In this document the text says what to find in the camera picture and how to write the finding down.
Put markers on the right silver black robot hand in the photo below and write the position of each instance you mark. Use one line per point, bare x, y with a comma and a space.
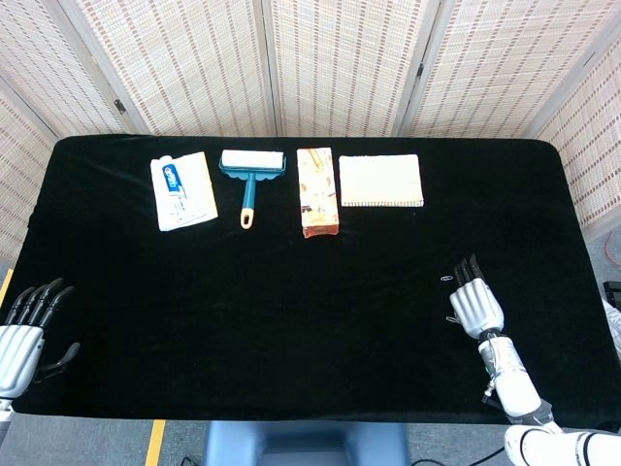
475, 308

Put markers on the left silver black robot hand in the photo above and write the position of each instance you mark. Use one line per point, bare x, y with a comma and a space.
17, 354

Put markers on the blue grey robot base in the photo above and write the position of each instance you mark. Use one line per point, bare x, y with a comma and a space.
305, 444

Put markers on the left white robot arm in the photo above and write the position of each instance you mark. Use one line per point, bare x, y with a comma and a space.
4, 412

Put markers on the yellow floor tape strip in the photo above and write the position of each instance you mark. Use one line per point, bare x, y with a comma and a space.
155, 442
6, 286

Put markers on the cream spiral notebook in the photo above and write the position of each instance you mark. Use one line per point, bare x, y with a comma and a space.
380, 180

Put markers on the woven folding screen panel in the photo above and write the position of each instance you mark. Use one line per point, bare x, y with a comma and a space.
504, 68
189, 68
344, 68
53, 63
19, 184
589, 141

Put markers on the orange snack box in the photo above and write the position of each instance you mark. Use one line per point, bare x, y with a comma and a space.
317, 194

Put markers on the white blue toothpaste tube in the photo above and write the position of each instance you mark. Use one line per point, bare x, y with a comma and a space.
171, 187

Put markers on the black velvet tablecloth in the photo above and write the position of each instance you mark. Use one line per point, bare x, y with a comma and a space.
242, 315

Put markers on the black screen hinge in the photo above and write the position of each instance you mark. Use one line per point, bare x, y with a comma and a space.
120, 106
419, 69

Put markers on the teal lint roller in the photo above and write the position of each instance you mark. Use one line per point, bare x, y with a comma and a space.
251, 175

